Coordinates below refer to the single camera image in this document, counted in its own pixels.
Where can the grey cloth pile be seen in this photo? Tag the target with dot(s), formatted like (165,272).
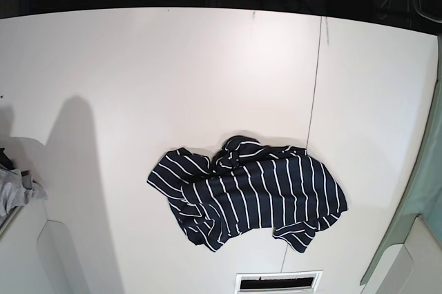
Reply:
(18,189)

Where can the navy white striped t-shirt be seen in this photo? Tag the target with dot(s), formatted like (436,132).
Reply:
(246,186)

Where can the white slotted vent tray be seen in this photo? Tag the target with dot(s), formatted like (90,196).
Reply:
(278,283)

